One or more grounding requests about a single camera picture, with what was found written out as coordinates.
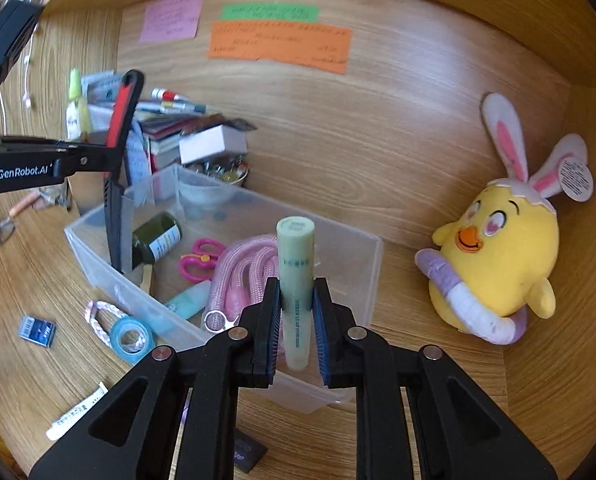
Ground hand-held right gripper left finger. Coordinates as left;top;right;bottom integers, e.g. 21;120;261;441
28;276;284;480

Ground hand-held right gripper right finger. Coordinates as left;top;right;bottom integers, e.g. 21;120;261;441
312;276;559;480

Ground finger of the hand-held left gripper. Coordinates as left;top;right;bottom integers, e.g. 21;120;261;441
58;149;125;179
53;140;111;153

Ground red black folding saw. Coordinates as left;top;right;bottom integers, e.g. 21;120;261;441
103;69;145;275

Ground pale green tube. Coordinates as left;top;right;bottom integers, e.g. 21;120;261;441
276;216;315;371

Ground clear plastic storage box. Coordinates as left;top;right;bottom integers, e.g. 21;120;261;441
64;162;384;413

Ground dark green spray bottle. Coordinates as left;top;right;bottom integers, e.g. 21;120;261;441
131;211;184;271

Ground pink scissors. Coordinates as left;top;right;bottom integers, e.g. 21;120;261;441
179;238;227;281

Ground light green spray bottle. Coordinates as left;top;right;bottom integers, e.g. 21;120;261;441
65;69;91;141

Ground silver nail clipper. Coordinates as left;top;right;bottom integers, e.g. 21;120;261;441
38;187;74;211

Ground stack of books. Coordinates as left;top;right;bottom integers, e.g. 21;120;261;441
138;112;189;171

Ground light teal tube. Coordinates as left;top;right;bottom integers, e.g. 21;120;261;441
165;280;213;318

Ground white bowl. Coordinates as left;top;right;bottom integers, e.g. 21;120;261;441
177;157;251;206

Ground white rectangular box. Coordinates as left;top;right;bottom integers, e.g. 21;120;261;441
179;125;249;165

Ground black card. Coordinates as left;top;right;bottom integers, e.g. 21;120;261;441
233;427;269;473

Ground brown hair claw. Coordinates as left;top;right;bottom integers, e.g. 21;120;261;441
180;115;259;136

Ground teal tape roll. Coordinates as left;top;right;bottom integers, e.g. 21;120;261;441
110;316;156;365

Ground small barcode box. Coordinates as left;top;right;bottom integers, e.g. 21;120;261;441
19;315;58;348

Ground pink sticky note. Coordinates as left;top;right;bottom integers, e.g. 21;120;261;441
139;0;205;44

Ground yellow chick plush toy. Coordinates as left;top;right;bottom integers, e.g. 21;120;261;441
414;91;595;346

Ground white ointment tube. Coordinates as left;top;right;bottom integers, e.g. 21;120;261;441
45;382;109;442

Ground orange sticky note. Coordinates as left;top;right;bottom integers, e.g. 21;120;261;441
207;21;354;75

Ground green sticky note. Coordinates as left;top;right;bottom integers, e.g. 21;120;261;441
219;4;320;22

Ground metal frame glasses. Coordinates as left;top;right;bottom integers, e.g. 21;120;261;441
0;212;19;246

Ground white charging cable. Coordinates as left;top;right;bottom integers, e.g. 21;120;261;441
20;0;36;111

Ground pink white braided rope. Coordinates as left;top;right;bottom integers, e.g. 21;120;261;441
84;300;129;348

